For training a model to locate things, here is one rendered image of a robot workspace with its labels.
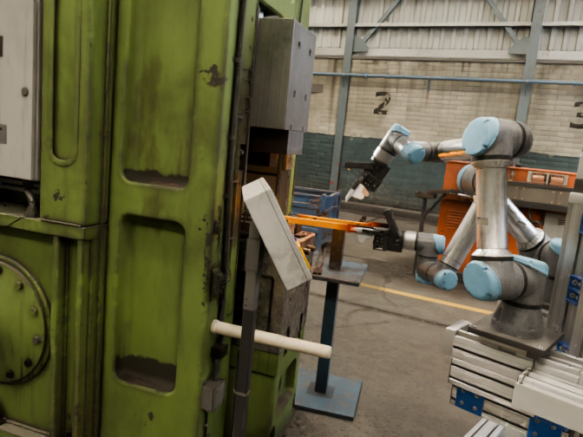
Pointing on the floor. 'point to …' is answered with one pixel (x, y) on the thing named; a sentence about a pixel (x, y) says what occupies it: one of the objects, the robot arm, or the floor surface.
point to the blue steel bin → (309, 199)
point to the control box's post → (246, 343)
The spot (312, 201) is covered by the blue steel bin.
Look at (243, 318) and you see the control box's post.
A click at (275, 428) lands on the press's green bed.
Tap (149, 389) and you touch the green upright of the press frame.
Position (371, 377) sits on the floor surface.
